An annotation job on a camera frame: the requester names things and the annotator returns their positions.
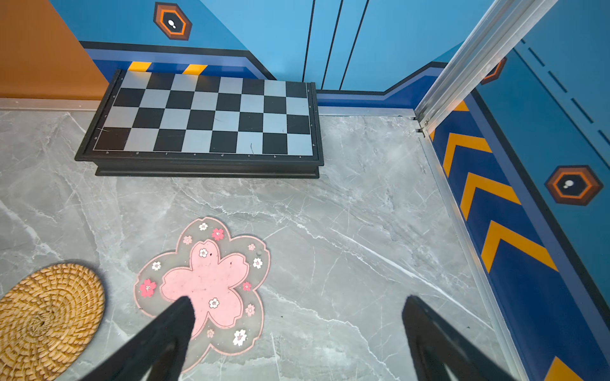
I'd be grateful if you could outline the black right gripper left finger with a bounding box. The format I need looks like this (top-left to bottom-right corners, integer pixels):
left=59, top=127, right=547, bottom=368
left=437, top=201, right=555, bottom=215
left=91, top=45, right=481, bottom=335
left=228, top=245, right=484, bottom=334
left=84, top=296, right=195, bottom=381

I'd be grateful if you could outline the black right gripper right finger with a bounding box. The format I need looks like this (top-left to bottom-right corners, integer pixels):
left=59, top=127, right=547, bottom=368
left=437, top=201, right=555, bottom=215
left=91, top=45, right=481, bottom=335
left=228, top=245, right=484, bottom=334
left=402, top=295, right=513, bottom=380

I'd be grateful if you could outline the pink cherry blossom coaster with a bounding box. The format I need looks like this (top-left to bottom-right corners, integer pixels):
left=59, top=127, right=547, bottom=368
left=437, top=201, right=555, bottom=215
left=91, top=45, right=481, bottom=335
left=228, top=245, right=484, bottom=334
left=133, top=217, right=271, bottom=372

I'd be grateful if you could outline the woven rattan round coaster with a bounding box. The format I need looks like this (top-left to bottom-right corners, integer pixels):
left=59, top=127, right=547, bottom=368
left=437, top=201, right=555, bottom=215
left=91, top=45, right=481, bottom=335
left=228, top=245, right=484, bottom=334
left=1, top=264, right=106, bottom=380

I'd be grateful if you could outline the black silver chessboard box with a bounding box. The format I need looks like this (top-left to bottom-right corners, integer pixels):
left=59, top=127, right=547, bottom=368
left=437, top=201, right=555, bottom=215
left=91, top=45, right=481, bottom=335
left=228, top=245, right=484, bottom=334
left=76, top=70, right=324, bottom=179

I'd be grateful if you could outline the aluminium corner post right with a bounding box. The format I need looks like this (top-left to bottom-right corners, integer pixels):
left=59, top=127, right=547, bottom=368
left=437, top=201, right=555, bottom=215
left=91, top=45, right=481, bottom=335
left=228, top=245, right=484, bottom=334
left=415, top=0, right=557, bottom=136

